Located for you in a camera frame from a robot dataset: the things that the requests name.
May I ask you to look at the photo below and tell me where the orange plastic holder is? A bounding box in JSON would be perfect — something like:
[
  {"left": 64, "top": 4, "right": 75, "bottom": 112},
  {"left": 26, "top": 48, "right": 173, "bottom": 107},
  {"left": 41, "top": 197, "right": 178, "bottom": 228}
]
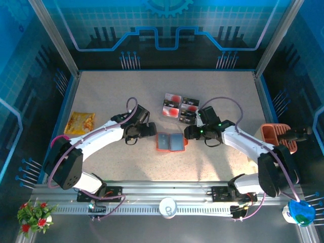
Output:
[{"left": 247, "top": 123, "right": 298, "bottom": 170}]

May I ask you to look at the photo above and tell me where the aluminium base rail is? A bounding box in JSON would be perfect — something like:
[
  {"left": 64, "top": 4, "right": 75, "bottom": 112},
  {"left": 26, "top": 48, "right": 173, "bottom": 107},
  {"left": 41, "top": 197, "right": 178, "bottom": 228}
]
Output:
[{"left": 30, "top": 180, "right": 304, "bottom": 204}]

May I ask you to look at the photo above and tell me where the aluminium frame post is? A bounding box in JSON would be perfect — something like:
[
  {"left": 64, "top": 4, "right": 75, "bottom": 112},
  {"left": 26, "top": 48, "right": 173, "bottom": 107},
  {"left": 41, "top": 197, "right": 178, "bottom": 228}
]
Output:
[
  {"left": 254, "top": 0, "right": 305, "bottom": 78},
  {"left": 27, "top": 0, "right": 80, "bottom": 78}
]

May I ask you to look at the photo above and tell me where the blue and grey table frame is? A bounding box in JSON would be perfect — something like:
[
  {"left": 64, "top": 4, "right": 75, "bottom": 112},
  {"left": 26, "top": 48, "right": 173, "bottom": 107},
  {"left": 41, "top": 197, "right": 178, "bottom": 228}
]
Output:
[{"left": 37, "top": 67, "right": 300, "bottom": 184}]

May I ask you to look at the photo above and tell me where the slotted grey cable duct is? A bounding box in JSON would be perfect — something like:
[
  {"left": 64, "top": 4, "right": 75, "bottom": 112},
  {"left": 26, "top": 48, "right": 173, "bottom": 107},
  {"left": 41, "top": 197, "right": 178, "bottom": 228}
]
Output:
[{"left": 54, "top": 205, "right": 235, "bottom": 216}]

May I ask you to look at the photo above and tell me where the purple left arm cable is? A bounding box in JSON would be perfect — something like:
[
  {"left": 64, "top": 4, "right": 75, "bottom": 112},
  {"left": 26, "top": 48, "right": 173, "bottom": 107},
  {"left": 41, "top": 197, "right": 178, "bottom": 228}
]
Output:
[{"left": 47, "top": 97, "right": 139, "bottom": 221}]

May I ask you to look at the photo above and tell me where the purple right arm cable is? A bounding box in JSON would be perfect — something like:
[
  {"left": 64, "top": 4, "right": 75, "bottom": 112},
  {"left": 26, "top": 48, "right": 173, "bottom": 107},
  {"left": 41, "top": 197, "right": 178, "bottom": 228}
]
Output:
[{"left": 199, "top": 96, "right": 302, "bottom": 222}]

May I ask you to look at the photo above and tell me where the orange card holder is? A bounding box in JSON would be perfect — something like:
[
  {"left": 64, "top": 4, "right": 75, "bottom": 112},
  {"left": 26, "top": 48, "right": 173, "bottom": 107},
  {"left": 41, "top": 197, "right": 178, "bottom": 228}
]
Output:
[{"left": 155, "top": 132, "right": 189, "bottom": 153}]

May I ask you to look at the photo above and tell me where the black knife handle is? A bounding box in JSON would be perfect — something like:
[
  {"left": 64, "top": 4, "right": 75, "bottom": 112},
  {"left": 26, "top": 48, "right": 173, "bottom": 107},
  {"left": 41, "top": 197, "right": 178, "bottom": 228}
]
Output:
[{"left": 277, "top": 126, "right": 314, "bottom": 146}]

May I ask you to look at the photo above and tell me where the white paper cup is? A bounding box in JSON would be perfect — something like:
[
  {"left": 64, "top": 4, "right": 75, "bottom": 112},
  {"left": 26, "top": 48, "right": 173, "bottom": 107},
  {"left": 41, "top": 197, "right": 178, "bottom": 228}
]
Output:
[{"left": 158, "top": 197, "right": 178, "bottom": 219}]

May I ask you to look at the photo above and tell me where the pink round lid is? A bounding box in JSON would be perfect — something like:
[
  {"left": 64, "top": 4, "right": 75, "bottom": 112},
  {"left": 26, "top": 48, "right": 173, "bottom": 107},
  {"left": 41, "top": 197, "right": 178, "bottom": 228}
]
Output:
[{"left": 50, "top": 134, "right": 70, "bottom": 150}]

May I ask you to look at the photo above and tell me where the yellow snack packet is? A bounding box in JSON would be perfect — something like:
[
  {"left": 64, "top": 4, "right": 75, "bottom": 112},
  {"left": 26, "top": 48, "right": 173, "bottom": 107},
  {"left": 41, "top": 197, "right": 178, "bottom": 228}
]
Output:
[{"left": 63, "top": 111, "right": 96, "bottom": 135}]

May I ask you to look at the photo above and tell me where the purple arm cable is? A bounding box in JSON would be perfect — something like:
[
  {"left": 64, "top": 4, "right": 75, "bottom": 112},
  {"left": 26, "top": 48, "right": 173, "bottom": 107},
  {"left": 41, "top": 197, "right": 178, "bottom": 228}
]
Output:
[
  {"left": 199, "top": 96, "right": 302, "bottom": 222},
  {"left": 47, "top": 97, "right": 139, "bottom": 221}
]

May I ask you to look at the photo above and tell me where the artificial plant with red flowers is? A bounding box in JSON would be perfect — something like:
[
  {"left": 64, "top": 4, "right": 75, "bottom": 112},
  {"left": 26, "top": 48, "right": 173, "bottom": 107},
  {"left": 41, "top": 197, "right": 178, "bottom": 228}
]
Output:
[{"left": 17, "top": 199, "right": 58, "bottom": 238}]

